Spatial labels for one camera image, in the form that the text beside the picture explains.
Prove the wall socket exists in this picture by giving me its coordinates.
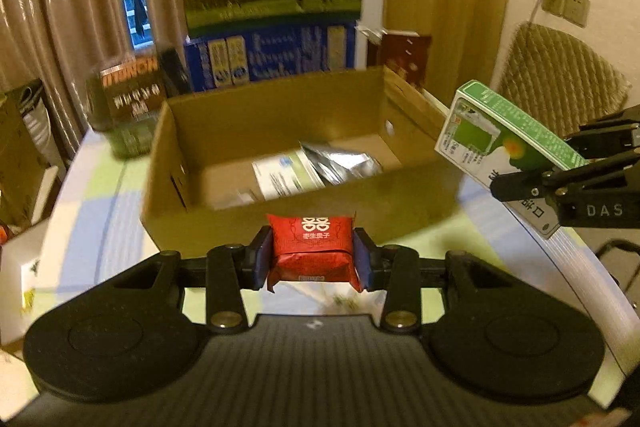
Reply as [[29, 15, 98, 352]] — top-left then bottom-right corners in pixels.
[[542, 0, 590, 28]]

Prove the red candy packet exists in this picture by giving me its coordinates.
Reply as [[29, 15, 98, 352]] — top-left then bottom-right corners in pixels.
[[265, 213, 362, 293]]

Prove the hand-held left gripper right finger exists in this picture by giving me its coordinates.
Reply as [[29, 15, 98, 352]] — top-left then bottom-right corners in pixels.
[[352, 229, 523, 333]]

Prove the brown cardboard storage box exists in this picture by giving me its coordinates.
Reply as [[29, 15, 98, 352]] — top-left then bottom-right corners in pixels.
[[0, 79, 51, 228]]

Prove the dark red paper bag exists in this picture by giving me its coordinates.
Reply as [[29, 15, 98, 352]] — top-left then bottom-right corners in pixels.
[[367, 29, 433, 90]]

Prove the black metal tube frame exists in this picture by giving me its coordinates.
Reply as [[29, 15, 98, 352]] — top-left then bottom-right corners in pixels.
[[595, 239, 640, 288]]

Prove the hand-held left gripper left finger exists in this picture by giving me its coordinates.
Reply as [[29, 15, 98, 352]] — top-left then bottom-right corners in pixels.
[[107, 227, 273, 333]]

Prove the small white medicine box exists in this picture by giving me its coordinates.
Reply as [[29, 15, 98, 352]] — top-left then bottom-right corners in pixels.
[[252, 154, 326, 198]]

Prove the silver foil bag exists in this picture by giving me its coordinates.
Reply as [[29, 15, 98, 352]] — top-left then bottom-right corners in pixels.
[[300, 142, 386, 185]]

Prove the dark brown snack package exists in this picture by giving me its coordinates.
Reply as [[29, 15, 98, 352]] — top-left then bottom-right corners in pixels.
[[87, 49, 191, 158]]

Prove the checked cloth desktop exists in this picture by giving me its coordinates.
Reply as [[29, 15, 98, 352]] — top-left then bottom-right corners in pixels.
[[22, 127, 636, 378]]

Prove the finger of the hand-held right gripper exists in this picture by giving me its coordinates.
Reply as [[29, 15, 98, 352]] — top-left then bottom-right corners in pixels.
[[560, 104, 640, 160], [490, 156, 640, 208]]

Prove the green and white box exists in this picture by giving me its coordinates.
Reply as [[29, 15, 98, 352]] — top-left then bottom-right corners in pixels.
[[435, 80, 590, 240]]

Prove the beige pleated curtain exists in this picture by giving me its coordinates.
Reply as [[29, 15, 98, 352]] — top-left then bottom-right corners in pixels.
[[0, 0, 176, 148]]

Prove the white open gift box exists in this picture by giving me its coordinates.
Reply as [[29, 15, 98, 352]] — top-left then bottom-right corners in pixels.
[[0, 217, 56, 348]]

